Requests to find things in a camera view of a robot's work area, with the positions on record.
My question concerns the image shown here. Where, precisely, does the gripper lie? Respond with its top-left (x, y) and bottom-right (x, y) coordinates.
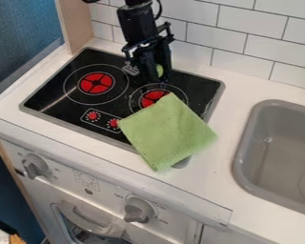
top-left (119, 21), bottom-right (177, 85)

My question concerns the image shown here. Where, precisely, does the green cloth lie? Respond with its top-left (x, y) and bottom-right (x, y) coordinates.
top-left (116, 92), bottom-right (219, 173)

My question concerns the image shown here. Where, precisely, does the toy sink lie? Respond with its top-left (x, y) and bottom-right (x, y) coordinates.
top-left (231, 98), bottom-right (305, 219)

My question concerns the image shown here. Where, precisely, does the toy stove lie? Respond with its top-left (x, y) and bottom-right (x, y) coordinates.
top-left (17, 47), bottom-right (227, 170)

